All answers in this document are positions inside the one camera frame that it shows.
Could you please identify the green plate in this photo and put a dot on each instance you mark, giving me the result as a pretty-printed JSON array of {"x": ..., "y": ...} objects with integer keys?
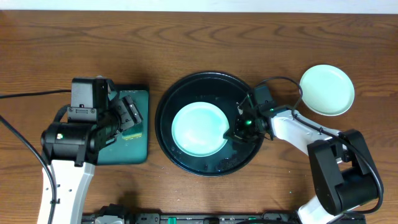
[
  {"x": 198, "y": 129},
  {"x": 327, "y": 90}
]

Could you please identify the round black tray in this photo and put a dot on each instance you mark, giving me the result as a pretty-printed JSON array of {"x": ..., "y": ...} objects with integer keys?
[{"x": 220, "y": 89}]

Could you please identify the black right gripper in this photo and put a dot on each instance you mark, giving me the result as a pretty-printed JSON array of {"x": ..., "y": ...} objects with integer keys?
[{"x": 241, "y": 130}]

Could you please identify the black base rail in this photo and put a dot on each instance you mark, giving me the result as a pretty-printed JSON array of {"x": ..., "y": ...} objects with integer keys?
[{"x": 120, "y": 214}]

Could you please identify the teal rectangular water tray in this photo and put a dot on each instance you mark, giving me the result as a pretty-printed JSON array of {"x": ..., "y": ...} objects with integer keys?
[{"x": 133, "y": 151}]

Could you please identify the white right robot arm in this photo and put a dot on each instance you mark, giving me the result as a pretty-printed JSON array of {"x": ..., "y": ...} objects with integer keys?
[{"x": 343, "y": 171}]

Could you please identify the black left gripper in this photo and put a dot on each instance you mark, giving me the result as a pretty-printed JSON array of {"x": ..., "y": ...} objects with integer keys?
[{"x": 125, "y": 115}]

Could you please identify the green yellow sponge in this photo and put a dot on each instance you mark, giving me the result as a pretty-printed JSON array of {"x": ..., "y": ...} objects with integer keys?
[{"x": 134, "y": 132}]

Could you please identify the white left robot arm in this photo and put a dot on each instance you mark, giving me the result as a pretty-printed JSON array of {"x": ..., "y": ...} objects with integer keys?
[{"x": 69, "y": 157}]

